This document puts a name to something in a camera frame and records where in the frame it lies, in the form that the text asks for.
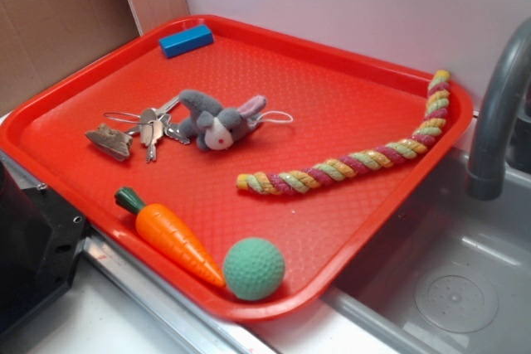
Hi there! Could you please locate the green foam ball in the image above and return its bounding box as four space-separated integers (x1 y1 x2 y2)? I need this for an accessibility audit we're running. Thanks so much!
223 237 285 301

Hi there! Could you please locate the grey toy sink basin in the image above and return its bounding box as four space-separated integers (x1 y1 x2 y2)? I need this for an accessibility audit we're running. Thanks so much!
323 146 531 354

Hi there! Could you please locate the silver key bunch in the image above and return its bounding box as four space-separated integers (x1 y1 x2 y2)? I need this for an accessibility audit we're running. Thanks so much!
104 96 191 163

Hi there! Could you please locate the brown wood piece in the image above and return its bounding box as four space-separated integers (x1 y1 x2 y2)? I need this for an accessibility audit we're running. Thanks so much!
85 124 133 162

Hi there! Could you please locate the multicoloured twisted rope toy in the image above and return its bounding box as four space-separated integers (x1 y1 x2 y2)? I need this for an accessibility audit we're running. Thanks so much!
236 70 451 196

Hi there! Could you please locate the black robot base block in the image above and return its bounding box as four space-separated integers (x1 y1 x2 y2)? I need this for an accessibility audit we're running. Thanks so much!
1 166 88 338

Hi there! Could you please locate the blue rectangular block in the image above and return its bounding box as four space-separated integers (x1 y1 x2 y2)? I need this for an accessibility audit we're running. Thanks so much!
158 25 214 58

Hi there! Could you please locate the red plastic tray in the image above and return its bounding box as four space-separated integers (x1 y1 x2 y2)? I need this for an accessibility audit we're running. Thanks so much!
1 16 473 322

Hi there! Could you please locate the grey plush bunny toy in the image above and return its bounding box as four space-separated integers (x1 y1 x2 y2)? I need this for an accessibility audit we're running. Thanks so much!
178 90 294 151

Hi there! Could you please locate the orange plastic toy carrot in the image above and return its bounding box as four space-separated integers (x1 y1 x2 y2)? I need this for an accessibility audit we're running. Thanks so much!
114 187 226 288

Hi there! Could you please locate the brown cardboard panel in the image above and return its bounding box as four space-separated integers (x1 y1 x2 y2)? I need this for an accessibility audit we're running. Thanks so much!
1 0 189 114

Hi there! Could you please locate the grey sink faucet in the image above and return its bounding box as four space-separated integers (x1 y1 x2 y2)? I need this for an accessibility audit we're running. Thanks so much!
465 19 530 201

